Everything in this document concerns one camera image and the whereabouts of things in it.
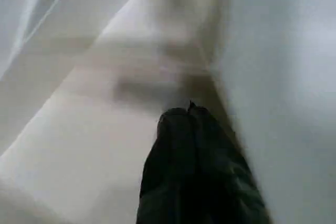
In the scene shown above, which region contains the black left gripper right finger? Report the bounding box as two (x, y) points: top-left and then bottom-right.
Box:
(188, 101), (274, 224)

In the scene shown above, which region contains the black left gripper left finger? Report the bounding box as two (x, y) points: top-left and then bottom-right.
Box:
(135, 107), (198, 224)

